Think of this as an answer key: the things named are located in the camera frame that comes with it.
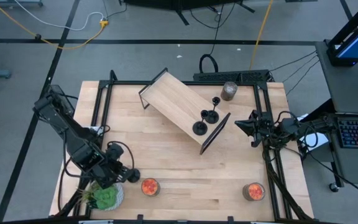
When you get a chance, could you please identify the black metal candlestick holder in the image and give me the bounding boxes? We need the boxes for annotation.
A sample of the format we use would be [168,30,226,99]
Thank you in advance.
[127,168,142,184]
[204,96,222,124]
[192,109,210,136]

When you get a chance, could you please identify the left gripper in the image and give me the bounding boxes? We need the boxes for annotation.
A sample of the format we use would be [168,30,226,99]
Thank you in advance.
[94,161,134,190]

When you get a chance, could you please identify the succulent in white pot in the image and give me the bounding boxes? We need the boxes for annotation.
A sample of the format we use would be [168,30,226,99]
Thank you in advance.
[78,182,125,212]

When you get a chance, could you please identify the black vented control box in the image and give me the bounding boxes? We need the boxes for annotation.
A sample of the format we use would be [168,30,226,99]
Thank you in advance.
[47,84,76,116]

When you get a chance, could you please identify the dark grey desk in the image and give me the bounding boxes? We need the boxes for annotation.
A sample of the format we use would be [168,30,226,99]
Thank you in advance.
[314,40,358,186]

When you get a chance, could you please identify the long yellow cable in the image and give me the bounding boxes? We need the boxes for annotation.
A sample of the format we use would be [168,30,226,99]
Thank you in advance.
[249,0,275,71]

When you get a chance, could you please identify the white cable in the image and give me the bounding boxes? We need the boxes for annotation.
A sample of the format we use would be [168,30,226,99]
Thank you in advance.
[12,0,105,32]

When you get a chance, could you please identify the yellow extension cord with plug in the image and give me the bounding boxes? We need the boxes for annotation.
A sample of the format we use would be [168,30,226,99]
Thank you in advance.
[0,0,109,50]

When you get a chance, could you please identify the long black floor cable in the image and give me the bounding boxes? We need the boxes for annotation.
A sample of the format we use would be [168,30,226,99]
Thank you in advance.
[303,148,358,202]

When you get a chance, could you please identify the orange topped candle jar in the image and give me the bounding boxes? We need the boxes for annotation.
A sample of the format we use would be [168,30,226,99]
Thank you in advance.
[242,182,266,202]
[140,177,161,197]

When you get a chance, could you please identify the black power strip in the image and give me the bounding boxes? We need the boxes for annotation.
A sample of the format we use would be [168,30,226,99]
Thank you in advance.
[193,69,272,83]

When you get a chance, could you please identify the grey candle jar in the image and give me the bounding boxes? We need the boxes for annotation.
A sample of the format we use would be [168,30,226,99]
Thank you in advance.
[220,81,239,101]

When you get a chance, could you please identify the looped black cable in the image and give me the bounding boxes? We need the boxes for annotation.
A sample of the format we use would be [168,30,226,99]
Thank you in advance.
[198,0,225,74]

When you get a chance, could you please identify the backlit black keyboard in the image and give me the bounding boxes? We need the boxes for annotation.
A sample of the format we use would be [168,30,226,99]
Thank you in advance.
[337,119,358,149]

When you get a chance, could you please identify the black stand base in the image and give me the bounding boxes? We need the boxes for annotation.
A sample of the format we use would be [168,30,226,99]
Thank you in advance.
[119,0,256,26]

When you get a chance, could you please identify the white box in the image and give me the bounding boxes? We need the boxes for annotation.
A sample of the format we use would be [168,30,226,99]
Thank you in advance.
[299,113,329,152]

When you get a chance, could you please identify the thin black cable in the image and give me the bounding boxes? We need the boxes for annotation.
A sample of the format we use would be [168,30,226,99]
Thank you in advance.
[270,50,318,72]
[282,55,319,83]
[285,60,320,95]

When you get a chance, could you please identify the black aluminium table frame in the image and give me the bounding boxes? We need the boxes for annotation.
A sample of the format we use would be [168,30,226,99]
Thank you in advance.
[54,70,315,224]

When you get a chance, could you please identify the wooden shelf riser black frame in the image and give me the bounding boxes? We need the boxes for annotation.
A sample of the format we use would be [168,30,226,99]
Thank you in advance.
[137,67,232,156]

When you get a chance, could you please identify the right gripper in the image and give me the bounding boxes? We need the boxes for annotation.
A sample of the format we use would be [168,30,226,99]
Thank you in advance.
[234,111,275,148]

